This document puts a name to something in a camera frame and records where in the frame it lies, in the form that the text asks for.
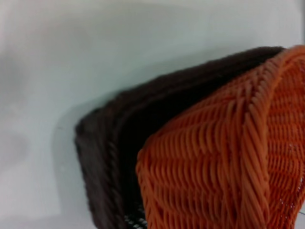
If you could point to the orange woven basket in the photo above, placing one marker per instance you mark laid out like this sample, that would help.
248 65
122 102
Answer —
214 155

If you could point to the dark brown woven basket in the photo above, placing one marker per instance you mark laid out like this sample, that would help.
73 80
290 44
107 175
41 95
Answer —
114 124

